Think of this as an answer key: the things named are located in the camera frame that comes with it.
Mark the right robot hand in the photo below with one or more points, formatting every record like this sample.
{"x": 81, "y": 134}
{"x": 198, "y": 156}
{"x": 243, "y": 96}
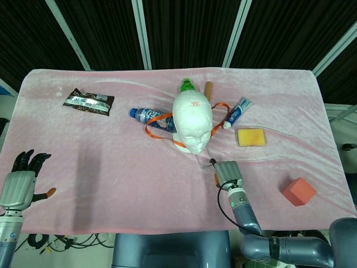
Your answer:
{"x": 228, "y": 174}

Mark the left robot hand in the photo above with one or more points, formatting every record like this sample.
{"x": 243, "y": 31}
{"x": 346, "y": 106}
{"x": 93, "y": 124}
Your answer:
{"x": 18, "y": 190}

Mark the clear badge holder silver frame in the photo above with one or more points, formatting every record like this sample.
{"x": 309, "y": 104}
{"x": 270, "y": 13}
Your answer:
{"x": 198, "y": 161}

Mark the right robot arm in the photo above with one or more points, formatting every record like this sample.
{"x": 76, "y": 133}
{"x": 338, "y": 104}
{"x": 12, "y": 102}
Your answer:
{"x": 245, "y": 215}

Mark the white foam mannequin head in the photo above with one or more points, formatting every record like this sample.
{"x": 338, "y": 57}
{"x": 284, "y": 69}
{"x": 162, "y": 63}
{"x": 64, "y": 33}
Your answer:
{"x": 192, "y": 125}

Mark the yellow sponge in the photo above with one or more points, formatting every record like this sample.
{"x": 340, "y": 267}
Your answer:
{"x": 251, "y": 137}

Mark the blue white toothpaste tube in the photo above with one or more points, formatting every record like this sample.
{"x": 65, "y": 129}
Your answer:
{"x": 237, "y": 113}

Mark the red foam block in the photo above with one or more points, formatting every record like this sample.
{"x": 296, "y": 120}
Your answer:
{"x": 298, "y": 192}

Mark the brown wooden stick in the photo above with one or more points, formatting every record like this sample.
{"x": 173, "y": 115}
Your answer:
{"x": 208, "y": 89}

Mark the pink velvet table cloth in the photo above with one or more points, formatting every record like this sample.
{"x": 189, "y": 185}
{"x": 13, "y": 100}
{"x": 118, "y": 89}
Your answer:
{"x": 139, "y": 190}

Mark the green checkered mat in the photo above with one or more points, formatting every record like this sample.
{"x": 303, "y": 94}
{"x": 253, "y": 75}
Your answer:
{"x": 255, "y": 264}

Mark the blue grey robot torso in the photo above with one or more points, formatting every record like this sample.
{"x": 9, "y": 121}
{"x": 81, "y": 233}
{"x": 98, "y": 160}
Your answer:
{"x": 170, "y": 251}

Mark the green capped bottle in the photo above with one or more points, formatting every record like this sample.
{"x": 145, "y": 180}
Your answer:
{"x": 187, "y": 86}

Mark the blue drink bottle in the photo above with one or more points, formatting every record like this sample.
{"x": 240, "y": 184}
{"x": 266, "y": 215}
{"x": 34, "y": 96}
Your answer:
{"x": 142, "y": 115}

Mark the brown snack packet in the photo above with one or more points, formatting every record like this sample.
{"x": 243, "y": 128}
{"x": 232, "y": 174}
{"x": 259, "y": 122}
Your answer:
{"x": 86, "y": 102}

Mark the white frame post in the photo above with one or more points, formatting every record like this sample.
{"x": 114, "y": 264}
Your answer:
{"x": 235, "y": 36}
{"x": 334, "y": 47}
{"x": 142, "y": 36}
{"x": 69, "y": 39}

